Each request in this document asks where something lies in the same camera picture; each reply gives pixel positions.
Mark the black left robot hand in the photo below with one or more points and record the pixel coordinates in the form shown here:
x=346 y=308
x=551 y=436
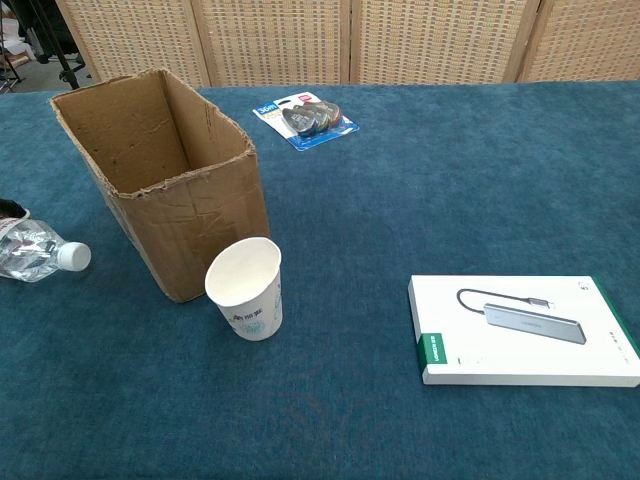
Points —
x=9 y=208

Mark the clear plastic water bottle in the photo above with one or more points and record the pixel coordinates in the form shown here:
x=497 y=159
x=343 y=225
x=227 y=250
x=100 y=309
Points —
x=35 y=252

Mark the open brown cardboard box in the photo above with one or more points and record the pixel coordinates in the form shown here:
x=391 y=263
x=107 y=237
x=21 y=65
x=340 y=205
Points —
x=190 y=220

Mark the white green USB hub box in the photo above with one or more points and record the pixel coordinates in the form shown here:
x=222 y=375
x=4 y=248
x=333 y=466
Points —
x=520 y=335

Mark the black tripod stand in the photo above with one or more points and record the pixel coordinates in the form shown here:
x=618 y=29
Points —
x=55 y=45

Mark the white printed paper cup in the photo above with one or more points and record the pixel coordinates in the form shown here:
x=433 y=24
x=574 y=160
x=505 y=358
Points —
x=247 y=300

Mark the blue guitar pick blister pack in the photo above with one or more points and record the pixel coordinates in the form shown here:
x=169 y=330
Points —
x=306 y=120

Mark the blue table cloth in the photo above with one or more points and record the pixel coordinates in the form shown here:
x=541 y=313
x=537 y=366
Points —
x=350 y=225

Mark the woven rattan folding screen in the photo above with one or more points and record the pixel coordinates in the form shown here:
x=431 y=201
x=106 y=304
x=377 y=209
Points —
x=350 y=40

